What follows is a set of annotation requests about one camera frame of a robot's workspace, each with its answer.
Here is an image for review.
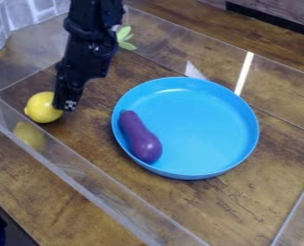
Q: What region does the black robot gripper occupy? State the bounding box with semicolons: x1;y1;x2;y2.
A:
53;36;118;111

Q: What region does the yellow toy lemon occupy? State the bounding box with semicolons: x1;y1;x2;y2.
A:
23;91;63;123

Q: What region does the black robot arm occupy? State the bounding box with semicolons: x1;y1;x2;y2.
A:
53;0;125;111

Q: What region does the blue round plastic tray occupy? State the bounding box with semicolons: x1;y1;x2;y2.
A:
112;77;260;180

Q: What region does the orange toy carrot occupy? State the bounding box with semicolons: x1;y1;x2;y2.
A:
117;26;137;51

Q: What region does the purple toy eggplant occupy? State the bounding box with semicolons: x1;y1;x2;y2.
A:
118;111;162;163

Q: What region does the white grid curtain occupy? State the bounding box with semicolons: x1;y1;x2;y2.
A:
0;0;70;50

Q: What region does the clear acrylic enclosure wall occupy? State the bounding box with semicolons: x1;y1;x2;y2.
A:
0;0;304;246

